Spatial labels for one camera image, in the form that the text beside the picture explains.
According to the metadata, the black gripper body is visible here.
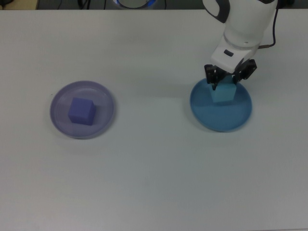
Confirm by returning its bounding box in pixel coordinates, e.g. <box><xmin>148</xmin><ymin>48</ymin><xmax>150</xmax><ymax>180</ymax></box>
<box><xmin>237</xmin><ymin>57</ymin><xmax>250</xmax><ymax>70</ymax></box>

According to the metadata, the light blue cube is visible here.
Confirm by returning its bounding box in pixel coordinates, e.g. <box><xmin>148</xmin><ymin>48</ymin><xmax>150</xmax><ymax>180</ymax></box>
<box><xmin>211</xmin><ymin>77</ymin><xmax>236</xmax><ymax>103</ymax></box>

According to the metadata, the purple cube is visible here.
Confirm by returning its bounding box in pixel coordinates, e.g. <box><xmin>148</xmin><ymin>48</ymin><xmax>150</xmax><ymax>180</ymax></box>
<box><xmin>68</xmin><ymin>97</ymin><xmax>96</xmax><ymax>126</ymax></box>

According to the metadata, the blue plate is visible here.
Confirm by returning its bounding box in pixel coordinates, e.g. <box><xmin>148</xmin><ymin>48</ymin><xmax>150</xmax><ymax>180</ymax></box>
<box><xmin>189</xmin><ymin>78</ymin><xmax>253</xmax><ymax>132</ymax></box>

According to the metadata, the white round base blue light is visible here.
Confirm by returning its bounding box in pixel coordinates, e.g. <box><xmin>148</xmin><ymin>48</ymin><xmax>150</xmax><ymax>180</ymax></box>
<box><xmin>112</xmin><ymin>0</ymin><xmax>157</xmax><ymax>10</ymax></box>

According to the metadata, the purple plate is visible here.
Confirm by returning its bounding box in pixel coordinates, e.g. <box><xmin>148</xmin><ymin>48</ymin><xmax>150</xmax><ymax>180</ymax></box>
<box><xmin>50</xmin><ymin>80</ymin><xmax>116</xmax><ymax>140</ymax></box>

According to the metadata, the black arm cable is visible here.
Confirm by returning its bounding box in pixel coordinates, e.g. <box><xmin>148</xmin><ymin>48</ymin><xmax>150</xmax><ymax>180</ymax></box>
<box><xmin>258</xmin><ymin>0</ymin><xmax>281</xmax><ymax>50</ymax></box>

